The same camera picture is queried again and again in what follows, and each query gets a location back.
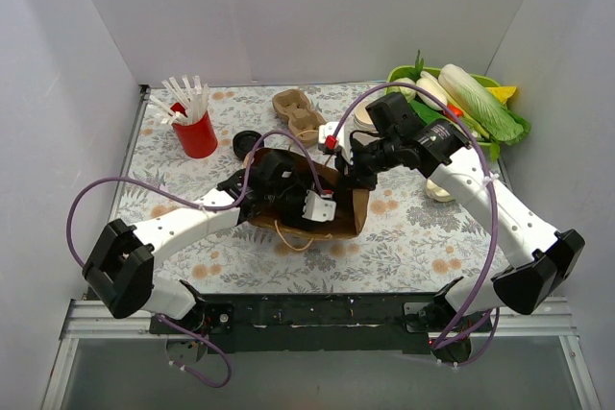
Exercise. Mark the orange carrot toy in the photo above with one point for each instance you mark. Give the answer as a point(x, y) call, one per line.
point(456, 111)

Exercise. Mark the small bok choy toy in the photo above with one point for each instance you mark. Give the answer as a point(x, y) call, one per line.
point(437, 193)

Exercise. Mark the black plastic cup lids stack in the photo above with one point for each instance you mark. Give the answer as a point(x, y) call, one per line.
point(244, 142)

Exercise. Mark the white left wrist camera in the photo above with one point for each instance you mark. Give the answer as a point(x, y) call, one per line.
point(318, 209)

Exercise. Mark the white paper cup stack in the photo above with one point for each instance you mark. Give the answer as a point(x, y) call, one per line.
point(362, 121)

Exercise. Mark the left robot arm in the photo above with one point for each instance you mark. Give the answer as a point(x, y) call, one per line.
point(120, 269)

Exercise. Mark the green bok choy toy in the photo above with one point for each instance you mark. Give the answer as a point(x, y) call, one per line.
point(426, 114)

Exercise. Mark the white wrapped straws bundle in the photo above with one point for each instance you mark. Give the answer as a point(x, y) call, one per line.
point(192, 96)

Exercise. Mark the floral patterned table mat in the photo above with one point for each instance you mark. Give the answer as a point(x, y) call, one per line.
point(410, 242)

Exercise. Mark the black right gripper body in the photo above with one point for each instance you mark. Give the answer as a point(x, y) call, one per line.
point(356, 168)

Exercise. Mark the round green cabbage toy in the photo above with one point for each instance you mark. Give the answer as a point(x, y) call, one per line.
point(407, 88)

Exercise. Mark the white radish toy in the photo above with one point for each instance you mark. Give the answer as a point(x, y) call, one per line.
point(429, 83)

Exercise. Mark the red plastic straw cup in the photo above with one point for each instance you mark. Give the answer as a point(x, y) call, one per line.
point(199, 139)

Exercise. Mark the brown pulp cup carrier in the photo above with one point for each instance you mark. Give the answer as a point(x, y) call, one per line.
point(295, 108)

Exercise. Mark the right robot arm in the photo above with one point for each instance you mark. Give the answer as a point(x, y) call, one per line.
point(539, 256)

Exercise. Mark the green vegetable tray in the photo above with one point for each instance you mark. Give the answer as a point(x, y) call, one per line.
point(408, 71)

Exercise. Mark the napa cabbage toy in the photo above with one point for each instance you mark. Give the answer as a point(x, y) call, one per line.
point(501, 123)

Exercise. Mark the aluminium frame rail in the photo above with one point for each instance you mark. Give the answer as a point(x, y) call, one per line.
point(523, 362)

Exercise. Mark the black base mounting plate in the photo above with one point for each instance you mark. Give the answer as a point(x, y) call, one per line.
point(312, 322)

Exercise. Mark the brown paper bag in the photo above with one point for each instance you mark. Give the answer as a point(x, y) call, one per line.
point(284, 216)

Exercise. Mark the yellow pepper toy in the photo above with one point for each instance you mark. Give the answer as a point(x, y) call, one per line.
point(502, 93)

